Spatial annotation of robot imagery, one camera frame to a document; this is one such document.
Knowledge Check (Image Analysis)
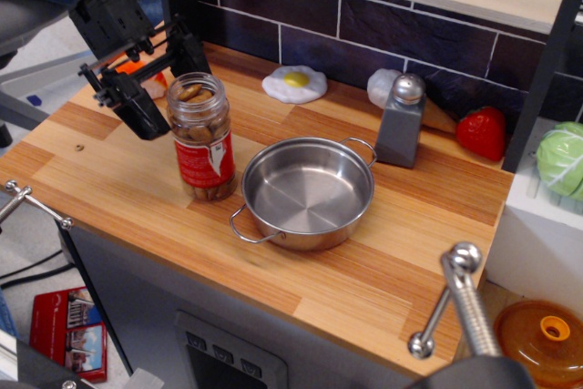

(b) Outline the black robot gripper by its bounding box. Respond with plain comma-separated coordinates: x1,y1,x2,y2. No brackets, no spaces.
70,0,211,140

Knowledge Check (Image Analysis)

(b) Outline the clear almond jar red label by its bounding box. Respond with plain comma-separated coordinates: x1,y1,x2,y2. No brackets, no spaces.
167,72,237,202

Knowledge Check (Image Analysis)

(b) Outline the stainless steel pot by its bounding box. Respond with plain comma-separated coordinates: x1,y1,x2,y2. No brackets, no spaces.
230,137,377,251

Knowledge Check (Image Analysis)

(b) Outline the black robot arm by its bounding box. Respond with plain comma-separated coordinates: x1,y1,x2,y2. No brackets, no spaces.
69,0,210,140

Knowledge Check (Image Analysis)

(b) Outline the orange pot lid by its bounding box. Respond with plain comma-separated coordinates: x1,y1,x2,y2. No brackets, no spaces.
494,301,582,388

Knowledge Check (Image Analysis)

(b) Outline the toy salmon sushi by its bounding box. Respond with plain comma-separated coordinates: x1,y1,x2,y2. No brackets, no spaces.
115,60,168,99

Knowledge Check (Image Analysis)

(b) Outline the toy fried egg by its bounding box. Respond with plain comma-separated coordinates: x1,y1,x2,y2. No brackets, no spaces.
262,66,328,105

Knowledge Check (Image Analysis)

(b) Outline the left metal clamp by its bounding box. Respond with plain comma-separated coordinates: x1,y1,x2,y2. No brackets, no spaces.
1,179,75,230

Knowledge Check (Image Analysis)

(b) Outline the metal clamp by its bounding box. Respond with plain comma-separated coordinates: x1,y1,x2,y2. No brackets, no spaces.
408,241,535,388
1,179,75,230

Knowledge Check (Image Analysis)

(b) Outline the toy ice cream cone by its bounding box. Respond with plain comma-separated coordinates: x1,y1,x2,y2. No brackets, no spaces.
367,68,456,134

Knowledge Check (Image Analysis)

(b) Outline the grey salt shaker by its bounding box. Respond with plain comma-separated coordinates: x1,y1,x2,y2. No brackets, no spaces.
374,73,425,169

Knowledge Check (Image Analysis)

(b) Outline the red booklet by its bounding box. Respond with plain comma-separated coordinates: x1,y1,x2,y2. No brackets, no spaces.
29,287,107,383

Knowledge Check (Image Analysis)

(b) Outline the grey oven control panel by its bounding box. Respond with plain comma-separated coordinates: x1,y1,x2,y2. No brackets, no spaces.
174,311,289,389

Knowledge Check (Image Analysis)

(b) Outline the red toy strawberry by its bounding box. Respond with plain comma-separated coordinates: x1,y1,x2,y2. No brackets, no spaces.
455,107,506,161

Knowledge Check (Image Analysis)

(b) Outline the green toy cabbage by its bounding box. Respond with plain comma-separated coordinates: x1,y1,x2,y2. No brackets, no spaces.
536,122,582,201

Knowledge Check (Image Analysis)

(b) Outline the right metal clamp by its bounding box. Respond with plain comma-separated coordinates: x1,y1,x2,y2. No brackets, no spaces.
408,241,535,388

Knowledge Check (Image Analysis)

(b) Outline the black cable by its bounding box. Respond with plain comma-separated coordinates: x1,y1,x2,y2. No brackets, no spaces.
0,250,75,291

